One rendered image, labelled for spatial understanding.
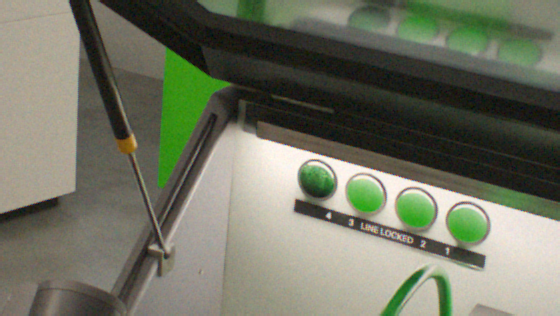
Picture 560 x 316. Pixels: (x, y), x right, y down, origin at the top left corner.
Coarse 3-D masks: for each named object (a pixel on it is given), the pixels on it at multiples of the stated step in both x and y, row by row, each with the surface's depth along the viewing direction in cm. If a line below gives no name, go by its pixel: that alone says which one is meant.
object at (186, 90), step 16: (176, 64) 407; (176, 80) 410; (192, 80) 405; (208, 80) 401; (176, 96) 412; (192, 96) 407; (208, 96) 403; (176, 112) 414; (192, 112) 409; (160, 128) 421; (176, 128) 416; (192, 128) 411; (160, 144) 424; (176, 144) 418; (160, 160) 426; (176, 160) 420; (160, 176) 428
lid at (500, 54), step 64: (128, 0) 108; (192, 0) 97; (256, 0) 89; (320, 0) 82; (384, 0) 76; (448, 0) 71; (512, 0) 66; (192, 64) 123; (256, 64) 109; (320, 64) 102; (384, 64) 97; (448, 64) 89; (512, 64) 82; (448, 128) 109; (512, 128) 98
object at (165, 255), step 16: (80, 0) 93; (80, 16) 94; (80, 32) 95; (96, 32) 95; (96, 48) 96; (96, 64) 97; (96, 80) 99; (112, 80) 99; (112, 96) 100; (112, 112) 101; (112, 128) 103; (128, 128) 103; (128, 144) 104; (128, 160) 107; (144, 192) 110; (160, 240) 115; (160, 256) 116; (160, 272) 116
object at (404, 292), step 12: (432, 264) 96; (408, 276) 92; (420, 276) 92; (432, 276) 95; (444, 276) 99; (408, 288) 90; (444, 288) 101; (396, 300) 88; (408, 300) 89; (444, 300) 104; (384, 312) 87; (396, 312) 87; (444, 312) 105
